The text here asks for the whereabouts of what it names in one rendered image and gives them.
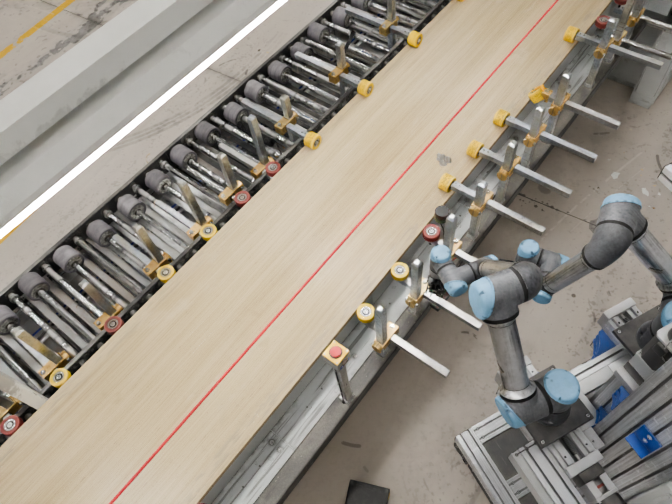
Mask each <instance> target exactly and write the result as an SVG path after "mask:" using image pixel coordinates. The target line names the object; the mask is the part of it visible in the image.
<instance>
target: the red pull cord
mask: <svg viewBox="0 0 672 504"><path fill-rule="evenodd" d="M558 1H559V0H556V1H555V2H554V3H553V4H552V5H551V7H550V8H549V9H548V10H547V11H546V12H545V13H544V14H543V16H542V17H541V18H540V19H539V20H538V21H537V22H536V23H535V25H534V26H533V27H532V28H531V29H530V30H529V31H528V32H527V34H526V35H525V36H524V37H523V38H522V39H521V40H520V41H519V43H518V44H517V45H516V46H515V47H514V48H513V49H512V50H511V52H510V53H509V54H508V55H507V56H506V57H505V58H504V59H503V61H502V62H501V63H500V64H499V65H498V66H497V67H496V68H495V70H494V71H493V72H492V73H491V74H490V75H489V76H488V77H487V79H486V80H485V81H484V82H483V83H482V84H481V85H480V86H479V88H478V89H477V90H476V91H475V92H474V93H473V94H472V95H471V97H470V98H469V99H468V100H467V101H466V102H465V103H464V104H463V106H462V107H461V108H460V109H459V110H458V111H457V112H456V113H455V115H454V116H453V117H452V118H451V119H450V120H449V121H448V122H447V124H446V125H445V126H444V127H443V128H442V129H441V130H440V131H439V133H438V134H437V135H436V136H435V137H434V138H433V139H432V140H431V142H430V143H429V144H428V145H427V146H426V147H425V148H424V149H423V151H422V152H421V153H420V154H419V155H418V156H417V157H416V158H415V160H414V161H413V162H412V163H411V164H410V165H409V166H408V167H407V169H406V170H405V171H404V172H403V173H402V174H401V175H400V176H399V178H398V179H397V180H396V181H395V182H394V183H393V184H392V185H391V187H390V188H389V189H388V190H387V191H386V192H385V193H384V194H383V196H382V197H381V198H380V199H379V200H378V201H377V202H376V203H375V205H374V206H373V207H372V208H371V209H370V210H369V211H368V212H367V214H366V215H365V216H364V217H363V218H362V219H361V220H360V221H359V222H358V224H357V225H356V226H355V227H354V228H353V229H352V230H351V231H350V233H349V234H348V235H347V236H346V237H345V238H344V239H343V240H342V242H341V243H340V244H339V245H338V246H337V247H336V248H335V249H334V251H333V252H332V253H331V254H330V255H329V256H328V257H327V258H326V260H325V261H324V262H323V263H322V264H321V265H320V266H319V267H318V269H317V270H316V271H315V272H314V273H313V274H312V275H311V276H310V278H309V279H308V280H307V281H306V282H305V283H304V284H303V285H302V287H301V288H300V289H299V290H298V291H297V292H296V293H295V294H294V296H293V297H292V298H291V299H290V300H289V301H288V302H287V303H286V305H285V306H284V307H283V308H282V309H281V310H280V311H279V312H278V314H277V315H276V316H275V317H274V318H273V319H272V320H271V321H270V323H269V324H268V325H267V326H266V327H265V328H264V329H263V330H262V332H261V333H260V334H259V335H258V336H257V337H256V338H255V339H254V341H253V342H252V343H251V344H250V345H249V346H248V347H247V348H246V350H245V351H244V352H243V353H242V354H241V355H240V356H239V357H238V359H237V360H236V361H235V362H234V363H233V364H232V365H231V366H230V368H229V369H228V370H227V371H226V372H225V373H224V374H223V375H222V377H221V378H220V379H219V380H218V381H217V382H216V383H215V384H214V386H213V387H212V388H211V389H210V390H209V391H208V392H207V393H206V395H205V396H204V397H203V398H202V399H201V400H200V401H199V402H198V404H197V405H196V406H195V407H194V408H193V409H192V410H191V411H190V413H189V414H188V415H187V416H186V417H185V418H184V419H183V420H182V422H181V423H180V424H179V425H178V426H177V427H176V428H175V429H174V431H173V432H172V433H171V434H170V435H169V436H168V437H167V438H166V440H165V441H164V442H163V443H162V444H161V445H160V446H159V447H158V449H157V450H156V451H155V452H154V453H153V454H152V455H151V456H150V458H149V459H148V460H147V461H146V462H145V463H144V464H143V465H142V467H141V468H140V469H139V470H138V471H137V472H136V473H135V474H134V476H133V477H132V478H131V479H130V480H129V481H128V482H127V483H126V484H125V486H124V487H123V488H122V489H121V490H120V491H119V492H118V493H117V495H116V496H115V497H114V498H113V499H112V500H111V501H110V502H109V504H113V503H114V502H115V501H116V499H117V498H118V497H119V496H120V495H121V494H122V493H123V492H124V490H125V489H126V488H127V487H128V486H129V485H130V484H131V483H132V481H133V480H134V479H135V478H136V477H137V476H138V475H139V473H140V472H141V471H142V470H143V469H144V468H145V467H146V466H147V464H148V463H149V462H150V461H151V460H152V459H153V458H154V457H155V455H156V454H157V453H158V452H159V451H160V450H161V449H162V448H163V446H164V445H165V444H166V443H167V442H168V441H169V440H170V439H171V437H172V436H173V435H174V434H175V433H176V432H177V431H178V429H179V428H180V427H181V426H182V425H183V424H184V423H185V422H186V420H187V419H188V418H189V417H190V416H191V415H192V414H193V413H194V411H195V410H196V409H197V408H198V407H199V406H200V405H201V404H202V402H203V401H204V400H205V399H206V398H207V397H208V396H209V394H210V393H211V392H212V391H213V390H214V389H215V388H216V387H217V385H218V384H219V383H220V382H221V381H222V380H223V379H224V378H225V376H226V375H227V374H228V373H229V372H230V371H231V370H232V369H233V367H234V366H235V365H236V364H237V363H238V362H239V361H240V360H241V358H242V357H243V356H244V355H245V354H246V353H247V352H248V350H249V349H250V348H251V347H252V346H253V345H254V344H255V343H256V341H257V340H258V339H259V338H260V337H261V336H262V335H263V334H264V332H265V331H266V330H267V329H268V328H269V327H270V326H271V325H272V323H273V322H274V321H275V320H276V319H277V318H278V317H279V316H280V314H281V313H282V312H283V311H284V310H285V309H286V308H287V306H288V305H289V304H290V303H291V302H292V301H293V300H294V299H295V297H296V296H297V295H298V294H299V293H300V292H301V291H302V290H303V288H304V287H305V286H306V285H307V284H308V283H309V282H310V281H311V279H312V278H313V277H314V276H315V275H316V274H317V273H318V271H319V270H320V269H321V268H322V267H323V266H324V265H325V264H326V262H327V261H328V260H329V259H330V258H331V257H332V256H333V255H334V253H335V252H336V251H337V250H338V249H339V248H340V247H341V246H342V244H343V243H344V242H345V241H346V240H347V239H348V238H349V237H350V235H351V234H352V233H353V232H354V231H355V230H356V229H357V227H358V226H359V225H360V224H361V223H362V222H363V221H364V220H365V218H366V217H367V216H368V215H369V214H370V213H371V212H372V211H373V209H374V208H375V207H376V206H377V205H378V204H379V203H380V202H381V200H382V199H383V198H384V197H385V196H386V195H387V194H388V192H389V191H390V190H391V189H392V188H393V187H394V186H395V185H396V183H397V182H398V181H399V180H400V179H401V178H402V177H403V176H404V174H405V173H406V172H407V171H408V170H409V169H410V168H411V167H412V165H413V164H414V163H415V162H416V161H417V160H418V159H419V158H420V156H421V155H422V154H423V153H424V152H425V151H426V150H427V148H428V147H429V146H430V145H431V144H432V143H433V142H434V141H435V139H436V138H437V137H438V136H439V135H440V134H441V133H442V132H443V130H444V129H445V128H446V127H447V126H448V125H449V124H450V123H451V121H452V120H453V119H454V118H455V117H456V116H457V115H458V114H459V112H460V111H461V110H462V109H463V108H464V107H465V106H466V104H467V103H468V102H469V101H470V100H471V99H472V98H473V97H474V95H475V94H476V93H477V92H478V91H479V90H480V89H481V88H482V86H483V85H484V84H485V83H486V82H487V81H488V80H489V79H490V77H491V76H492V75H493V74H494V73H495V72H496V71H497V69H498V68H499V67H500V66H501V65H502V64H503V63H504V62H505V60H506V59H507V58H508V57H509V56H510V55H511V54H512V53H513V51H514V50H515V49H516V48H517V47H518V46H519V45H520V44H521V42H522V41H523V40H524V39H525V38H526V37H527V36H528V35H529V33H530V32H531V31H532V30H533V29H534V28H535V27H536V25H537V24H538V23H539V22H540V21H541V20H542V19H543V18H544V16H545V15H546V14H547V13H548V12H549V11H550V10H551V9H552V7H553V6H554V5H555V4H556V3H557V2H558Z"/></svg>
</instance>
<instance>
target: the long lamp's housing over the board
mask: <svg viewBox="0 0 672 504"><path fill-rule="evenodd" d="M277 1H279V0H213V1H212V2H211V3H210V4H208V5H207V6H206V7H204V8H203V9H202V10H201V11H199V12H198V13H197V14H195V15H194V16H193V17H191V18H190V19H189V20H188V21H186V22H185V23H184V24H182V25H181V26H180V27H179V28H177V29H176V30H175V31H173V32H172V33H171V34H170V35H168V36H167V37H166V38H164V39H163V40H162V41H161V42H159V43H158V44H157V45H155V46H154V47H153V48H152V49H150V50H149V51H148V52H146V53H145V54H144V55H142V56H141V57H140V58H139V59H137V60H136V61H135V62H133V63H132V64H131V65H130V66H128V67H127V68H126V69H124V70H123V71H122V72H121V73H119V74H118V75H117V76H115V77H114V78H113V79H112V80H110V81H109V82H108V83H106V84H105V85H104V86H103V87H101V88H100V89H99V90H97V91H96V92H95V93H93V94H92V95H91V96H90V97H88V98H87V99H86V100H84V101H83V102H82V103H81V104H79V105H78V106H77V107H75V108H74V109H73V110H72V111H70V112H69V113H68V114H66V115H65V116H64V117H63V118H61V119H60V120H59V121H57V122H56V123H55V124H54V125H52V126H51V127H50V128H48V129H47V130H46V131H45V132H43V133H42V134H41V135H39V136H38V137H37V138H35V139H34V140H33V141H32V142H30V143H29V144H28V145H26V146H25V147H24V148H23V149H21V150H20V151H19V152H17V153H16V154H15V155H14V156H12V157H11V158H10V159H8V160H7V161H6V162H5V163H3V164H2V165H1V166H0V230H1V229H2V228H3V227H5V226H6V225H7V224H8V223H9V222H11V221H12V220H13V219H14V218H15V217H17V216H18V215H19V214H20V213H22V212H23V211H24V210H25V209H26V208H28V207H29V206H30V205H31V204H32V203H34V202H35V201H36V200H37V199H38V198H40V197H41V196H42V195H43V194H45V193H46V192H47V191H48V190H49V189H51V188H52V187H53V186H54V185H55V184H57V183H58V182H59V181H60V180H62V179H63V178H64V177H65V176H66V175H68V174H69V173H70V172H71V171H72V170H74V169H75V168H76V167H77V166H79V165H80V164H81V163H82V162H83V161H85V160H86V159H87V158H88V157H89V156H91V155H92V154H93V153H94V152H96V151H97V150H98V149H99V148H100V147H102V146H103V145H104V144H105V143H106V142H108V141H109V140H110V139H111V138H113V137H114V136H115V135H116V134H117V133H119V132H120V131H121V130H122V129H123V128H125V127H126V126H127V125H128V124H129V123H131V122H132V121H133V120H134V119H136V118H137V117H138V116H139V115H140V114H142V113H143V112H144V111H145V110H146V109H148V108H149V107H150V106H151V105H153V104H154V103H155V102H156V101H157V100H159V99H160V98H161V97H162V96H163V95H165V94H166V93H167V92H168V91H170V90H171V89H172V88H173V87H174V86H176V85H177V84H178V83H179V82H180V81H182V80H183V79H184V78H185V77H187V76H188V75H189V74H190V73H191V72H193V71H194V70H195V69H196V68H197V67H199V66H200V65H201V64H202V63H203V62H205V61H206V60H207V59H208V58H210V57H211V56H212V55H213V54H214V53H216V52H217V51H218V50H219V49H220V48H222V47H223V46H224V45H225V44H227V43H228V42H229V41H230V40H231V39H233V38H234V37H235V36H236V35H237V34H239V33H240V32H241V31H242V30H244V29H245V28H246V27H247V26H248V25H250V24H251V23H252V22H253V21H254V20H256V19H257V18H258V17H259V16H261V15H262V14H263V13H264V12H265V11H267V10H268V9H269V8H270V7H271V6H273V5H274V4H275V3H276V2H277Z"/></svg>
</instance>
